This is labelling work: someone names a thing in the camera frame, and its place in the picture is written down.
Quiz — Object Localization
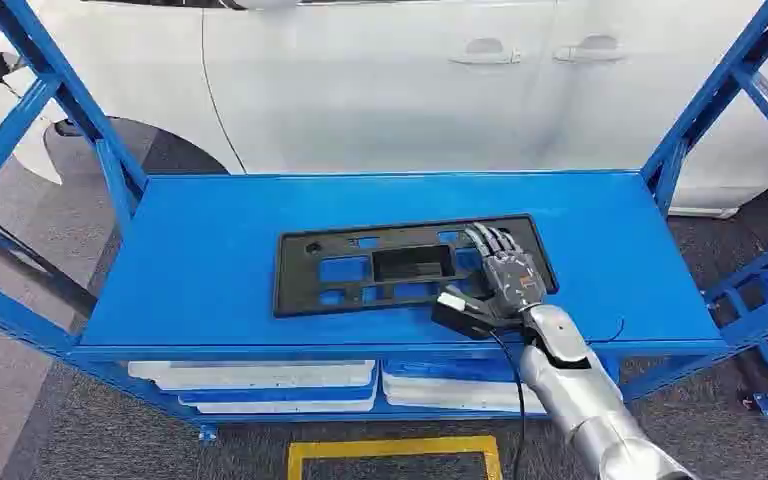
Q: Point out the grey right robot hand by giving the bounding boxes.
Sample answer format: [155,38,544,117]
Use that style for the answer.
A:
[463,223,550,320]

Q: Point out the black plastic plate frame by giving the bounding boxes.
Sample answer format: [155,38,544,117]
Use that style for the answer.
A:
[271,213,560,320]

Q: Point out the blue flat plate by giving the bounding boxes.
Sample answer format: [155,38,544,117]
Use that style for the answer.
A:
[382,357,522,385]
[177,382,379,407]

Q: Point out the yellow floor tape square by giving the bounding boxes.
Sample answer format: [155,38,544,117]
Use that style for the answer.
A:
[287,435,504,480]

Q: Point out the white car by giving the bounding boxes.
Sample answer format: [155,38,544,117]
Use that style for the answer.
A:
[0,0,768,221]

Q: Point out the blue metal shelf rack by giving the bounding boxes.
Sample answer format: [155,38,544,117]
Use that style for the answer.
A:
[0,0,768,444]
[701,225,768,421]

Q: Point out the car wheel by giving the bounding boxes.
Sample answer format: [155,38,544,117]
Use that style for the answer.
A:
[43,117,230,179]

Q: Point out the thin black cable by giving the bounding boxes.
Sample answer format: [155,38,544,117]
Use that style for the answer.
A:
[585,317,626,346]

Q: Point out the black camera cable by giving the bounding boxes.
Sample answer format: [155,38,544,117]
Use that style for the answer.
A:
[488,329,528,480]

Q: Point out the white car door handle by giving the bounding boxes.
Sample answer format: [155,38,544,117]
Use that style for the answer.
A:
[552,33,628,66]
[448,36,523,67]

